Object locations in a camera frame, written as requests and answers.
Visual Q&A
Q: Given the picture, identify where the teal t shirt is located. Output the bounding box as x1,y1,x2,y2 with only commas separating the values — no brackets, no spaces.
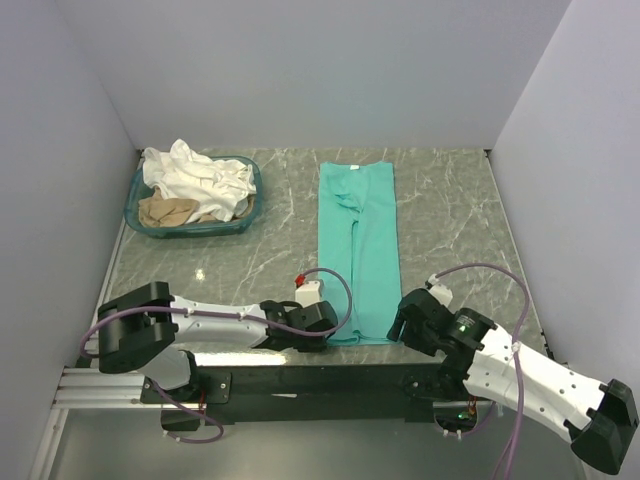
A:
318,162,402,345

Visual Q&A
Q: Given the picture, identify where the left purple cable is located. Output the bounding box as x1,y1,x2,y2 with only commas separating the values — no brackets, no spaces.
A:
79,267,354,444

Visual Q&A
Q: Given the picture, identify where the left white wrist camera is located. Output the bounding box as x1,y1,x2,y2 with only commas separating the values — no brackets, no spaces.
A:
294,274,323,307

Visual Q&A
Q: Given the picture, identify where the teal plastic basket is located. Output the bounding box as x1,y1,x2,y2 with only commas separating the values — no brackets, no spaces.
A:
123,154,265,240

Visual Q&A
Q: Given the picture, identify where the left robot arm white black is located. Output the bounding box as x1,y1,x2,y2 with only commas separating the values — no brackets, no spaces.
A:
97,281,338,402

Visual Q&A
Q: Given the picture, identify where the aluminium frame rail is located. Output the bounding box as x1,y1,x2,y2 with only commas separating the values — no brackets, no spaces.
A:
29,219,601,480

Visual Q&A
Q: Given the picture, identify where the white t shirt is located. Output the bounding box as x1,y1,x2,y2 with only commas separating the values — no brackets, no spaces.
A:
142,139,257,226

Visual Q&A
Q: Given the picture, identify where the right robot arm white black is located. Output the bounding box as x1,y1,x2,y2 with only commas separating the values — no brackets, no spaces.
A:
387,286,639,475

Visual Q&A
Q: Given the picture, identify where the beige t shirt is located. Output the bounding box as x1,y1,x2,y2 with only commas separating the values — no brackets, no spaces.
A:
138,195,217,228

